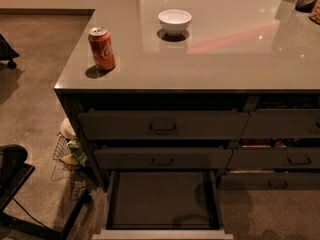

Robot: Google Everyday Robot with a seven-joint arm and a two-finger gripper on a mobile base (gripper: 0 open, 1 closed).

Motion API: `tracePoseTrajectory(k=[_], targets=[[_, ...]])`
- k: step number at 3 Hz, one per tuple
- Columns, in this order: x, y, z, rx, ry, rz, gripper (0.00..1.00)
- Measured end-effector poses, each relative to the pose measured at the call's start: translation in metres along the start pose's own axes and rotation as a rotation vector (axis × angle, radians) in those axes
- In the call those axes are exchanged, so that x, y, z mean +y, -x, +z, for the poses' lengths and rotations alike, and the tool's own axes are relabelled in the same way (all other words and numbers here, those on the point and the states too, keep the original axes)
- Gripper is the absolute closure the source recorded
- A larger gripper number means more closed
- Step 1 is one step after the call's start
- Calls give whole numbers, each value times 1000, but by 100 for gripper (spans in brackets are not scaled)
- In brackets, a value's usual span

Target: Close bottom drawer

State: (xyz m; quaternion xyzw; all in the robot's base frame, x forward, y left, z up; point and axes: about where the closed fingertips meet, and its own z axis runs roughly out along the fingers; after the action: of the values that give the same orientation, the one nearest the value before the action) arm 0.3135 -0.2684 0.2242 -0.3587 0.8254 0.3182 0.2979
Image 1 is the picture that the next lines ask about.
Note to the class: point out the middle left drawer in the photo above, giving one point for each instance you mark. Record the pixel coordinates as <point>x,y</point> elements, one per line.
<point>162,158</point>

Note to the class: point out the top left drawer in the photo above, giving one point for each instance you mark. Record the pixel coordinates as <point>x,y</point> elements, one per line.
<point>156,125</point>

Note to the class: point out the middle right drawer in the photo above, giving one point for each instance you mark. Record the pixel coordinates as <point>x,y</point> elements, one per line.
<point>275,158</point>

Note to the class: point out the open bottom left drawer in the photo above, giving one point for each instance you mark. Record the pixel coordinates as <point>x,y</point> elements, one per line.
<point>162,205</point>

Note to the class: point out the top right drawer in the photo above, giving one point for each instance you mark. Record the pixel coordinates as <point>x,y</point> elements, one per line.
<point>283,123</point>

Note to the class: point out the bottom right drawer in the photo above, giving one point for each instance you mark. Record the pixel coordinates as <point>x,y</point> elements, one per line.
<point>283,180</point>

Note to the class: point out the white ceramic bowl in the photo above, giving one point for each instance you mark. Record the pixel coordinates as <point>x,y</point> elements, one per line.
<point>174,21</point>

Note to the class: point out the red soda can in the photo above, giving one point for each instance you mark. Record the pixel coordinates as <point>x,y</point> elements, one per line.
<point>101,46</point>

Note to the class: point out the dark cabinet body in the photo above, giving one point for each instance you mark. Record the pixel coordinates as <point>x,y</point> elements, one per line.
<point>75,101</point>

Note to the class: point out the black chair base wheel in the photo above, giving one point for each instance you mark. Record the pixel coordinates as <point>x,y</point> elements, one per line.
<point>7,53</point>

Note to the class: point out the orange textured object on counter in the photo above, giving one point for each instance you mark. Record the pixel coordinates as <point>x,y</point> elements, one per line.
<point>315,13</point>

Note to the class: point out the wire basket with items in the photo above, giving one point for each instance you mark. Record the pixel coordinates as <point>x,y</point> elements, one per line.
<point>67,165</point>

